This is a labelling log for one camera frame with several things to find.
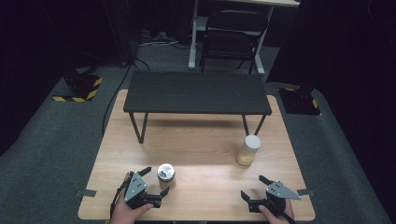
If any person's left hand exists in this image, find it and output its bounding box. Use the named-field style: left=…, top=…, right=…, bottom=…
left=108, top=172, right=155, bottom=224

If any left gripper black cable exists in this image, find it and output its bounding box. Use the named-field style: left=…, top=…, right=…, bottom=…
left=109, top=180, right=130, bottom=219

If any glass jar with silver lid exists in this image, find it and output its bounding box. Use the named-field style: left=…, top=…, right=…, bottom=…
left=157, top=162, right=177, bottom=189

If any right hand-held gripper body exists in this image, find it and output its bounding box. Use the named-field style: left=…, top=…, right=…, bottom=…
left=247, top=180, right=302, bottom=214

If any person's right hand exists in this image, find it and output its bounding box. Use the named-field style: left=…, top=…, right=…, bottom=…
left=258, top=199, right=295, bottom=224

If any black floor cable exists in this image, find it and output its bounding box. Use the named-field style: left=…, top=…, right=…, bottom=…
left=101, top=57, right=151, bottom=136

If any white desk frame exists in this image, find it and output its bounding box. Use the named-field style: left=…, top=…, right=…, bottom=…
left=188, top=0, right=302, bottom=77

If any black stand base striped tape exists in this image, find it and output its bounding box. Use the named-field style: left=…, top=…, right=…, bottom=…
left=51, top=73, right=104, bottom=104
left=277, top=87, right=321, bottom=117

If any black raised shelf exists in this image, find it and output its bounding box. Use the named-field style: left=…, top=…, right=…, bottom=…
left=122, top=70, right=273, bottom=145

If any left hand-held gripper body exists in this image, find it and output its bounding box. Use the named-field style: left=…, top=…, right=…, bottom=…
left=123, top=171, right=163, bottom=210

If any black folding chair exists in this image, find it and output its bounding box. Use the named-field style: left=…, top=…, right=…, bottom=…
left=199, top=10, right=269, bottom=75

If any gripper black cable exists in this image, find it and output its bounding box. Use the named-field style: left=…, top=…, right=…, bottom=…
left=270, top=201, right=297, bottom=224
left=109, top=180, right=130, bottom=219

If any grey tape strip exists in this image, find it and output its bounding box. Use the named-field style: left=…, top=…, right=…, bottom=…
left=75, top=189, right=97, bottom=199
left=296, top=188, right=316, bottom=198

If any glass jar with white lid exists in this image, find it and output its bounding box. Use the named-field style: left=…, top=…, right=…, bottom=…
left=235, top=134, right=262, bottom=167

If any power strip with plugs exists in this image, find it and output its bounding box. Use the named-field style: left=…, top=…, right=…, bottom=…
left=138, top=28, right=180, bottom=48

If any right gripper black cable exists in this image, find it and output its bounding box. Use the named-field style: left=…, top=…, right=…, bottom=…
left=270, top=201, right=297, bottom=224

